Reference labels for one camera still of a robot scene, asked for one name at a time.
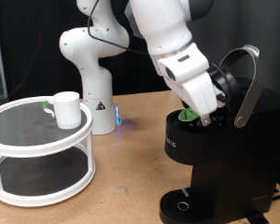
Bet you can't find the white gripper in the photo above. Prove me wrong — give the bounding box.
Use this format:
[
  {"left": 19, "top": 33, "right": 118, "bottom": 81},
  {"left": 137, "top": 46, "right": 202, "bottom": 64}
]
[{"left": 162, "top": 69, "right": 219, "bottom": 127}]

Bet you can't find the green topped coffee pod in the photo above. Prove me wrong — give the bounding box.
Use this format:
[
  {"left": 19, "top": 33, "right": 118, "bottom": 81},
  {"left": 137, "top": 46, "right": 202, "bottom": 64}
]
[{"left": 177, "top": 106, "right": 201, "bottom": 123}]

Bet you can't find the Keurig lid with silver handle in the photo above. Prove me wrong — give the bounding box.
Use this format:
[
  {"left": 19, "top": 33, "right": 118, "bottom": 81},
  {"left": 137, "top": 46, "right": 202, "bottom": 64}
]
[{"left": 208, "top": 44, "right": 267, "bottom": 129}]

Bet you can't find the white mug green taped handle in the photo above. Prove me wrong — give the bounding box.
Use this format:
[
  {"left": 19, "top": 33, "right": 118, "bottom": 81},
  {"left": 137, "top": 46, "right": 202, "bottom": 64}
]
[{"left": 42, "top": 91, "right": 82, "bottom": 131}]

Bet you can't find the black Keurig coffee machine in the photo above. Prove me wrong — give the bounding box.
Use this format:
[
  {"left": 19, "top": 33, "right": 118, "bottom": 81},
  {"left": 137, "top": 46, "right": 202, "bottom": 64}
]
[{"left": 159, "top": 77, "right": 280, "bottom": 224}]

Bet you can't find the dark grey partition panel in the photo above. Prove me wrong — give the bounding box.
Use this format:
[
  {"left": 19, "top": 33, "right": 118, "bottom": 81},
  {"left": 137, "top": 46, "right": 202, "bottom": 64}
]
[{"left": 189, "top": 0, "right": 280, "bottom": 104}]

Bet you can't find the white two-tier turntable rack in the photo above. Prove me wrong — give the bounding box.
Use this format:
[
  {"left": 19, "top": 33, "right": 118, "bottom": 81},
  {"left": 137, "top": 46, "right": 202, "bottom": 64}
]
[{"left": 0, "top": 95, "right": 96, "bottom": 208}]

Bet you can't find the black backdrop curtain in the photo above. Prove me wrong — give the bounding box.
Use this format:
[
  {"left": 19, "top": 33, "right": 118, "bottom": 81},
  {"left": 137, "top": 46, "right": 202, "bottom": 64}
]
[{"left": 0, "top": 0, "right": 178, "bottom": 101}]

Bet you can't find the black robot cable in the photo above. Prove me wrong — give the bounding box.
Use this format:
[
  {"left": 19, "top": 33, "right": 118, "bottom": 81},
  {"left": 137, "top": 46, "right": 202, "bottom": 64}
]
[{"left": 87, "top": 0, "right": 151, "bottom": 57}]

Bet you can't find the black hanging background cable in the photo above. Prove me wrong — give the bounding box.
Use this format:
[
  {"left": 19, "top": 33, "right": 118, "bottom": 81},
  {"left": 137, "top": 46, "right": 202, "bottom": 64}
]
[{"left": 7, "top": 0, "right": 45, "bottom": 101}]

